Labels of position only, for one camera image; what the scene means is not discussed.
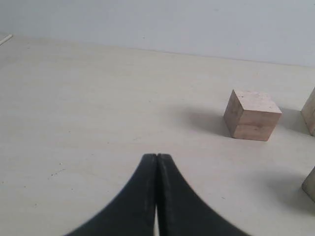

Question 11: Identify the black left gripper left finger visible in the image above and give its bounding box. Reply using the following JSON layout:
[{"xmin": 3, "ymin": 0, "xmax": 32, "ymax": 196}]
[{"xmin": 68, "ymin": 154, "xmax": 157, "ymax": 236}]

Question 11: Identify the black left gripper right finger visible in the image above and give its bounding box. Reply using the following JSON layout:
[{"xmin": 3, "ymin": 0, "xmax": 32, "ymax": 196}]
[{"xmin": 156, "ymin": 154, "xmax": 247, "ymax": 236}]

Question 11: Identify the second largest wooden cube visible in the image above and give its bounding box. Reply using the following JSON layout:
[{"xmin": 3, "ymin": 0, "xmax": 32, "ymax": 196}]
[{"xmin": 223, "ymin": 89, "xmax": 282, "ymax": 142}]

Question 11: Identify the third largest wooden cube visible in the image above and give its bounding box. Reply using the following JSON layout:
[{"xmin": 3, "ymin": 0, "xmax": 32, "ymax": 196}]
[{"xmin": 302, "ymin": 168, "xmax": 315, "ymax": 202}]

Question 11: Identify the thin white stick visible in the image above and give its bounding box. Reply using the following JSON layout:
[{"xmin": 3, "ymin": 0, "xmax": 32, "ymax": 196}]
[{"xmin": 0, "ymin": 34, "xmax": 13, "ymax": 45}]

